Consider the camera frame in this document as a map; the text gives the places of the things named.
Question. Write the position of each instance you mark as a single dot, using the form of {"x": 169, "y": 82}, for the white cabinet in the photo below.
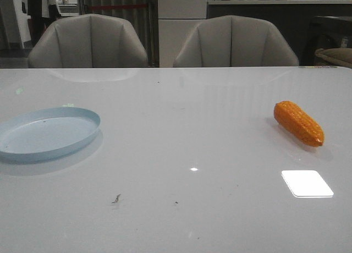
{"x": 175, "y": 19}

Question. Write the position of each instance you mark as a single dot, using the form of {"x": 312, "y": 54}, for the light blue round plate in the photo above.
{"x": 48, "y": 134}

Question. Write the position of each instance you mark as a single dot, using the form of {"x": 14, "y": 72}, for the person in white coat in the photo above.
{"x": 42, "y": 13}

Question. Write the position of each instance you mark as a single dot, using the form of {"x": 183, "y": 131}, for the tan cushion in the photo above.
{"x": 333, "y": 57}

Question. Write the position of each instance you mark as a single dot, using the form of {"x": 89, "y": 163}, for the right beige leather chair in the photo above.
{"x": 235, "y": 41}

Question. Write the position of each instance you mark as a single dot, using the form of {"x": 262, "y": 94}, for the orange plastic corn cob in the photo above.
{"x": 292, "y": 118}

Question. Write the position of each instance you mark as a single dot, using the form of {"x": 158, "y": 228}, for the left beige leather chair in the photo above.
{"x": 89, "y": 41}

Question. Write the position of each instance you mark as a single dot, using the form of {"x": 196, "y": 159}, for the beige leather chair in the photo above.
{"x": 89, "y": 41}
{"x": 235, "y": 41}

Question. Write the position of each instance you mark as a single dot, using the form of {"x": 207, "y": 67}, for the grey counter with white top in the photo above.
{"x": 307, "y": 25}

